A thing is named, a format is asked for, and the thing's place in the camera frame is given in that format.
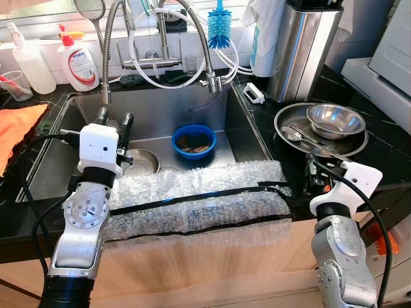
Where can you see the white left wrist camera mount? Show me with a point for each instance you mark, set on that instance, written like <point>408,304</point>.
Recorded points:
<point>99,147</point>

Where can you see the blue bristle bottle brush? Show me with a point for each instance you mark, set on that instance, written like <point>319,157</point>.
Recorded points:
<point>219,29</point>

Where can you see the clear bubble wrap padding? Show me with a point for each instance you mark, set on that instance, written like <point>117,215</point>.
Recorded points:
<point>192,186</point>

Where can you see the brown food scraps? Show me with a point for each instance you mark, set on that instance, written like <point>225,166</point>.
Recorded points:
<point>192,142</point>

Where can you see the stainless steel sink basin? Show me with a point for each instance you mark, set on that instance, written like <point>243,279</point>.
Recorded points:
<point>154,109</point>

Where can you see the blue plastic bowl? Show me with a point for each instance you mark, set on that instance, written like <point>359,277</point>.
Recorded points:
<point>192,154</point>

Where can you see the white soap bottle red pump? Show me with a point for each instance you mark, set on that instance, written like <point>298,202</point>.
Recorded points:
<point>82,67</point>

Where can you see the translucent white plastic bottle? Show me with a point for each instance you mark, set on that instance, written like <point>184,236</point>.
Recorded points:
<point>35,70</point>

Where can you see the looped white plastic tube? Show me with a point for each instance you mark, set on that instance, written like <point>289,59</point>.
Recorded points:
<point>131,48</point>

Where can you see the small white ridged device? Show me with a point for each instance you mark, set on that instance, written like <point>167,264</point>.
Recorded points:
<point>253,93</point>

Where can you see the white countertop appliance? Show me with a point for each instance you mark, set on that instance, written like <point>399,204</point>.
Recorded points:
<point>385,58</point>

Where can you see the orange cloth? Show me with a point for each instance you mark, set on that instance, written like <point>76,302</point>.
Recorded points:
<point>16,128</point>

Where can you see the clear plastic cup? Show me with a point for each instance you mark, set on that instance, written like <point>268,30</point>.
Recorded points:
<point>19,90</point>

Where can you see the metal mesh strainer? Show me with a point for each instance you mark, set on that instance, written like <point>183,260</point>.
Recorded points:
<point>90,8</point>

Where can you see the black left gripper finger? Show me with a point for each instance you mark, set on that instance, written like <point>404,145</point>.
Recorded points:
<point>126,128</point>
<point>101,117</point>

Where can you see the orange plastic object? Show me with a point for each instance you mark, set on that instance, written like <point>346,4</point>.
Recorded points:
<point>385,242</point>

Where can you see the tall stainless steel canister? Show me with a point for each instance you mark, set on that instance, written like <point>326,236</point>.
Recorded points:
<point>298,58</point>

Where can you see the round stainless steel bowl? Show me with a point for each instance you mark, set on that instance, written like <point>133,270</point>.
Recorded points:
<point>337,122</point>

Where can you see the small clear glass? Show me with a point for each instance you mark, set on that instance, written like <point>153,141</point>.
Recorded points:
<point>189,64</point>

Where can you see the dark green scouring pad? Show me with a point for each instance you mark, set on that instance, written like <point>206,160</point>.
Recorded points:
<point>131,80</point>

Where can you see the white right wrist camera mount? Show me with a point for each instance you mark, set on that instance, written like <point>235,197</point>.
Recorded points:
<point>353,183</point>

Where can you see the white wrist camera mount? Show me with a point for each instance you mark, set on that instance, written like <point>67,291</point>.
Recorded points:
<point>353,183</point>
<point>99,147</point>

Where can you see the thin white water tubes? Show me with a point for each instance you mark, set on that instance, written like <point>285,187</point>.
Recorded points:
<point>234,64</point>

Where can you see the white cloth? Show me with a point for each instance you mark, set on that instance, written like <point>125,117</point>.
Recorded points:
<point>263,9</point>

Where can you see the large round steel plate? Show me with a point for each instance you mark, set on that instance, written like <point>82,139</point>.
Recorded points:
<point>289,122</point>

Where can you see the light wooden cabinet front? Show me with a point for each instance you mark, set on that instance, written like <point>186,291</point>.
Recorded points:
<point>192,269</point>

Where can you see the chrome sink tap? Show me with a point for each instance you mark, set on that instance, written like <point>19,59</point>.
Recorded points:
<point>154,63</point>

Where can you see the white water filter teal label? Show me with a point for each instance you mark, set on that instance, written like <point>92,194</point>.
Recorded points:
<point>263,58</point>

